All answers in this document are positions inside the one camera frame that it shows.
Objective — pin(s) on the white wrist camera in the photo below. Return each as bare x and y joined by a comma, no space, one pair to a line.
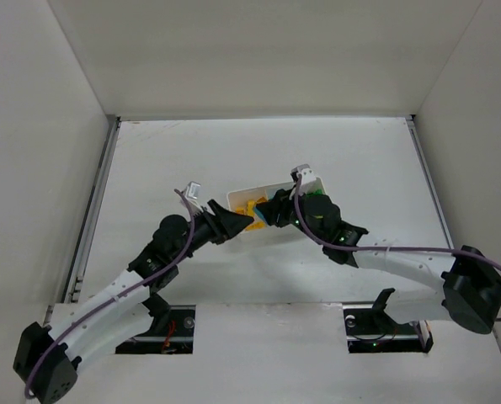
191,196
305,180

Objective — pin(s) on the blue and yellow lego stack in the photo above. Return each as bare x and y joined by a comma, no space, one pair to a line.
258,213

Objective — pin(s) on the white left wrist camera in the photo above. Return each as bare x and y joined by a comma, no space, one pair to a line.
191,196

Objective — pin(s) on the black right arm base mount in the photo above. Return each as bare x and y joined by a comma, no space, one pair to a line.
369,330

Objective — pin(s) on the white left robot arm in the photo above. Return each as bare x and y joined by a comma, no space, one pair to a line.
49,358

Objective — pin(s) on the yellow long lego brick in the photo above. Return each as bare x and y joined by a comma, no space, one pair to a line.
247,208

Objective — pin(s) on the yellow lego block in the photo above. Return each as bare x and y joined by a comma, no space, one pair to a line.
256,226

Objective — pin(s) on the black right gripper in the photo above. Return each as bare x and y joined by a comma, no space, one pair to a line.
282,209

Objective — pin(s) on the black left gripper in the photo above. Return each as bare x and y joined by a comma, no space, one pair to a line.
215,220

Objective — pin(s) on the white three-compartment container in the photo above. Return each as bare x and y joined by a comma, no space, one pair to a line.
260,194

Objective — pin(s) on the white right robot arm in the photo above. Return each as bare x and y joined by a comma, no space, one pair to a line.
459,285

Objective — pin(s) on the green lego brick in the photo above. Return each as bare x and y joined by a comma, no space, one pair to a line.
317,192

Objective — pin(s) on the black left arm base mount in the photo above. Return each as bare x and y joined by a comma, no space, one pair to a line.
170,333

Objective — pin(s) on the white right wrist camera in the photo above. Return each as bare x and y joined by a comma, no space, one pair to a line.
305,180

